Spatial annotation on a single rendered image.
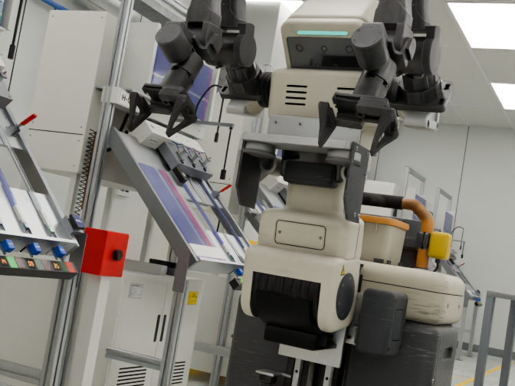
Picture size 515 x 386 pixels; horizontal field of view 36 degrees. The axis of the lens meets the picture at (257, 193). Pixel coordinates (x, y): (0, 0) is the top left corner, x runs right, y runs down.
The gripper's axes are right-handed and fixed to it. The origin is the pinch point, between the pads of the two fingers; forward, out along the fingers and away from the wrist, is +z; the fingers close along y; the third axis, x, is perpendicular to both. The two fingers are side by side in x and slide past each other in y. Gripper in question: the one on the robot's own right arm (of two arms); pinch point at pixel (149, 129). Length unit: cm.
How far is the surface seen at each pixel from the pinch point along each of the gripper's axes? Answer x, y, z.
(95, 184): 119, -122, -50
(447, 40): 418, -129, -429
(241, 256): 177, -79, -60
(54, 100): 105, -156, -80
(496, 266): 837, -127, -434
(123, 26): 88, -125, -110
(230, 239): 176, -87, -66
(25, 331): 151, -144, 9
